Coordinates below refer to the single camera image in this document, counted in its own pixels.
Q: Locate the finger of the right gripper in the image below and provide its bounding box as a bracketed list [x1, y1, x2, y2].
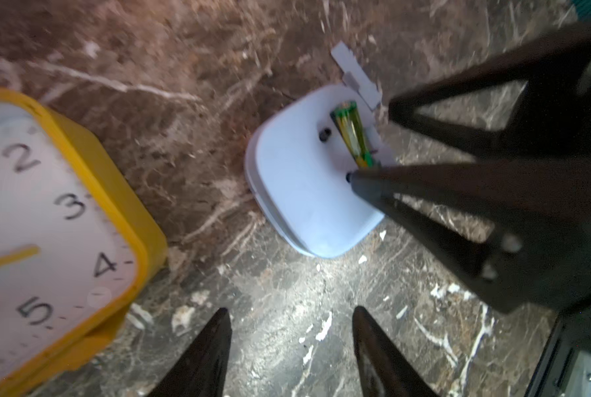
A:
[349, 158, 591, 313]
[388, 20, 591, 158]

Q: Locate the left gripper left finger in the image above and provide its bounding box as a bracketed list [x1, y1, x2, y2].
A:
[148, 308, 232, 397]

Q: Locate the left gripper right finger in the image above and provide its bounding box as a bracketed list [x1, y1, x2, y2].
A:
[353, 306, 435, 396]

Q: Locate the green battery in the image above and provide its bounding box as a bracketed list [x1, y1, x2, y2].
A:
[330, 101, 375, 168]

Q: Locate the light blue small alarm clock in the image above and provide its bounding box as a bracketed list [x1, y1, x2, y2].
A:
[244, 84, 396, 259]

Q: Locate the light blue battery cover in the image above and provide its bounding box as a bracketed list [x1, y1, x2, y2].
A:
[330, 41, 383, 110]

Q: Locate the yellow rectangular alarm clock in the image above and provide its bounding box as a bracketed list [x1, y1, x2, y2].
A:
[0, 88, 167, 396]

